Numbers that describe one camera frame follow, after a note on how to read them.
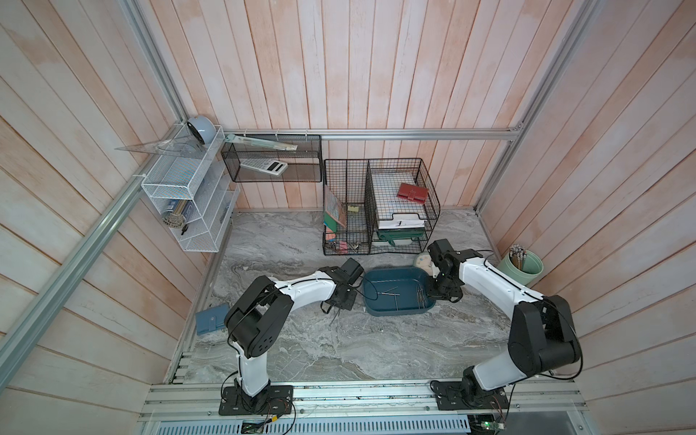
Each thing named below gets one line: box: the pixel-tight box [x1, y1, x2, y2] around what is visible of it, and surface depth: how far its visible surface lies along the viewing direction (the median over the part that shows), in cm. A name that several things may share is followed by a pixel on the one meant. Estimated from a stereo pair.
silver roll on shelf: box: [162, 211, 185, 229], surface depth 78 cm
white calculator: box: [240, 157, 289, 176], surface depth 100 cm
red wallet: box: [396, 183, 430, 205], surface depth 97 cm
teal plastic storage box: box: [362, 267, 437, 317], surface depth 95 cm
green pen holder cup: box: [497, 250, 544, 287], surface depth 87 cm
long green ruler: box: [224, 133, 299, 151], surface depth 92 cm
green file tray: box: [377, 228, 427, 247], surface depth 100 cm
